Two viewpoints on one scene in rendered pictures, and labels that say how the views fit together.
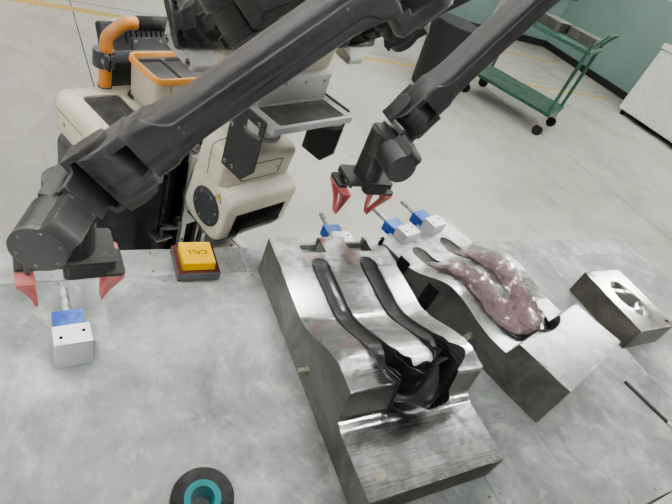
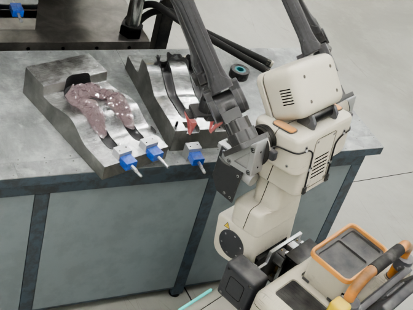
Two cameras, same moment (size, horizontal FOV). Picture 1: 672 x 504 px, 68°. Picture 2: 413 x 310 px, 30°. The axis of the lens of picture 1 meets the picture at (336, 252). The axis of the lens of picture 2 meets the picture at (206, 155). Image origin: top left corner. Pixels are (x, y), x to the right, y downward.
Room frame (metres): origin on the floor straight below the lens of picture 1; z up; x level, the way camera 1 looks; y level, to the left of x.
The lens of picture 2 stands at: (2.98, 0.22, 2.43)
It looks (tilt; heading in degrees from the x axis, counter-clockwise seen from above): 37 degrees down; 185
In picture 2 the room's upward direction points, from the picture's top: 17 degrees clockwise
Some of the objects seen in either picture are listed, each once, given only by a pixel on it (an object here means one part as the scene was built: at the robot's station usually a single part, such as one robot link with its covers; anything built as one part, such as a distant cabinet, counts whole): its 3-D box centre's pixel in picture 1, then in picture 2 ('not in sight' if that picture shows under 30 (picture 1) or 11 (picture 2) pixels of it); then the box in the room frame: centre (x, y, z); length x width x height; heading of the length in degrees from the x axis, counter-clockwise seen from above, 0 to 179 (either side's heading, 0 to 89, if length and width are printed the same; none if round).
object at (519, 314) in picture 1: (495, 282); (99, 102); (0.91, -0.35, 0.90); 0.26 x 0.18 x 0.08; 56
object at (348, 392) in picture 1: (374, 340); (182, 91); (0.63, -0.13, 0.87); 0.50 x 0.26 x 0.14; 38
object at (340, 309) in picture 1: (385, 315); (184, 82); (0.65, -0.12, 0.92); 0.35 x 0.16 x 0.09; 38
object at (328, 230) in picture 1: (330, 231); (197, 160); (0.93, 0.03, 0.83); 0.13 x 0.05 x 0.05; 39
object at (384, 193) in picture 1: (367, 195); (195, 122); (0.92, -0.01, 0.96); 0.07 x 0.07 x 0.09; 39
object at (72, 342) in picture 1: (68, 320); not in sight; (0.44, 0.33, 0.83); 0.13 x 0.05 x 0.05; 43
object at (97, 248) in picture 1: (69, 235); not in sight; (0.41, 0.31, 1.04); 0.10 x 0.07 x 0.07; 133
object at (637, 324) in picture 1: (620, 306); not in sight; (1.14, -0.74, 0.84); 0.20 x 0.15 x 0.07; 38
